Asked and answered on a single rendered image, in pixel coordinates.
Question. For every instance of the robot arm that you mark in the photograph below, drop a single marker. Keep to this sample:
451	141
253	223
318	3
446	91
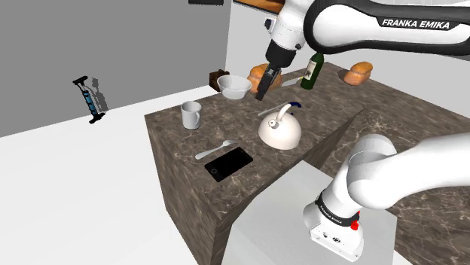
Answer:
367	33

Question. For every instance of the white mug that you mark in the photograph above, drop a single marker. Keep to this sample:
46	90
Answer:
191	115

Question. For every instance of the silver spoon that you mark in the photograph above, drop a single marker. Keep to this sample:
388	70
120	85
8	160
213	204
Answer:
213	150

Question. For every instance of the dark brown box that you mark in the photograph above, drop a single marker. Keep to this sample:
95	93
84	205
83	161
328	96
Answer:
216	79

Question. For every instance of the wooden wall shelf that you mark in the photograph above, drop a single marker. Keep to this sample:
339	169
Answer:
262	4

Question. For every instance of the blue and black air pump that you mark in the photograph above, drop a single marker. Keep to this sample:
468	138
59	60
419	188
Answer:
89	101

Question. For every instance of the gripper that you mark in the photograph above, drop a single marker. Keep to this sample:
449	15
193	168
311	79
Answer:
279	55

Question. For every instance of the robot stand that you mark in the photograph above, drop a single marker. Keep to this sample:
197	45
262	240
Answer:
279	220

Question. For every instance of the black phone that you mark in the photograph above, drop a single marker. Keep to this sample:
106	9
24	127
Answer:
228	163

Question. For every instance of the round bread loaf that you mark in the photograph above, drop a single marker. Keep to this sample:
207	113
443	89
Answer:
257	75

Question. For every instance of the black wall fixture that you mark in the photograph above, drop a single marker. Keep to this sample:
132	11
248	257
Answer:
205	2

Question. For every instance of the silver butter knife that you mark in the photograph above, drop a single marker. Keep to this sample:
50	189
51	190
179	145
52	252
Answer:
270	109

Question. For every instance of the green wine bottle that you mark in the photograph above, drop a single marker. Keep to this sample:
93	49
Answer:
312	73

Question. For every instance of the white bowl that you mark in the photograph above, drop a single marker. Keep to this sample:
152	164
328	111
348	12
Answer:
234	86

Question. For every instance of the long bread loaf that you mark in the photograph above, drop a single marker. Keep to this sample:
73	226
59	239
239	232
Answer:
358	73

